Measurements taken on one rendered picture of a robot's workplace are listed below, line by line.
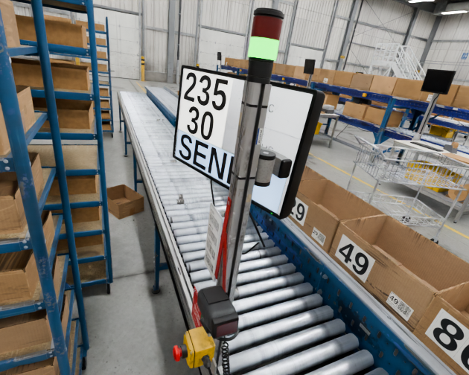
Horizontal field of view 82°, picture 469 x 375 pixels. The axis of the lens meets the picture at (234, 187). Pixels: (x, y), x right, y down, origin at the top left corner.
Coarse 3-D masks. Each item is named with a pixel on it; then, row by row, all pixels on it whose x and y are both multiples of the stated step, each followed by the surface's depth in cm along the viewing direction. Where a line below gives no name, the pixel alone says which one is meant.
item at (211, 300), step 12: (204, 288) 65; (216, 288) 65; (204, 300) 62; (216, 300) 61; (228, 300) 62; (204, 312) 60; (216, 312) 58; (228, 312) 59; (204, 324) 65; (216, 324) 56; (228, 324) 57; (216, 336) 57
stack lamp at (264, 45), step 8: (256, 16) 44; (264, 16) 43; (256, 24) 44; (264, 24) 44; (272, 24) 44; (280, 24) 44; (256, 32) 45; (264, 32) 44; (272, 32) 44; (280, 32) 45; (256, 40) 45; (264, 40) 44; (272, 40) 45; (256, 48) 45; (264, 48) 45; (272, 48) 45; (248, 56) 47; (256, 56) 46; (264, 56) 45; (272, 56) 46
